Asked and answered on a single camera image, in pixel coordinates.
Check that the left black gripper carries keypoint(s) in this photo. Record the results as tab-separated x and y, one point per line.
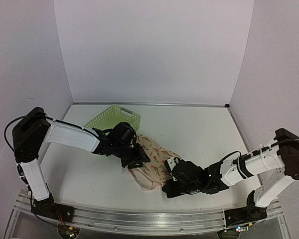
140	157

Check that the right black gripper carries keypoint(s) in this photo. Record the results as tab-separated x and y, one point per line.
172	192

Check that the patterned beige laundry bag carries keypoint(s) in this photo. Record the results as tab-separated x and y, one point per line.
158	155

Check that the green plastic basket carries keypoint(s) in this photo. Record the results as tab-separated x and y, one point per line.
112	116

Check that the pink bra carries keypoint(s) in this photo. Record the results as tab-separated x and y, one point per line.
145	182

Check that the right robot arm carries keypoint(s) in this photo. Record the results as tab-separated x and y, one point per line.
280	155

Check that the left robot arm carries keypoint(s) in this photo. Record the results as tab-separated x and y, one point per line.
36	128

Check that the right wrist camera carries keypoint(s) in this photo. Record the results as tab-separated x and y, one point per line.
170	164

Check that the aluminium front rail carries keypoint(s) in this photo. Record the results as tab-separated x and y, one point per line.
95	223

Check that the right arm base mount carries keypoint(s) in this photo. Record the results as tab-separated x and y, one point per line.
244	215

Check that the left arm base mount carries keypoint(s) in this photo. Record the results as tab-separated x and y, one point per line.
47	210

